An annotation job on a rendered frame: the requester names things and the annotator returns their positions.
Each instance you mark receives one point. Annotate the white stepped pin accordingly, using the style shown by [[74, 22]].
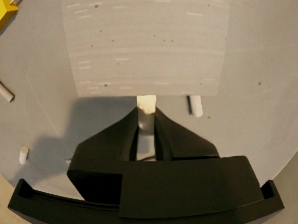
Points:
[[196, 106]]

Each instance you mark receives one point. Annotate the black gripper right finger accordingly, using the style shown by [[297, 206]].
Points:
[[178, 142]]

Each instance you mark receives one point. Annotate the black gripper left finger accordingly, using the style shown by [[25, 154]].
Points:
[[113, 142]]

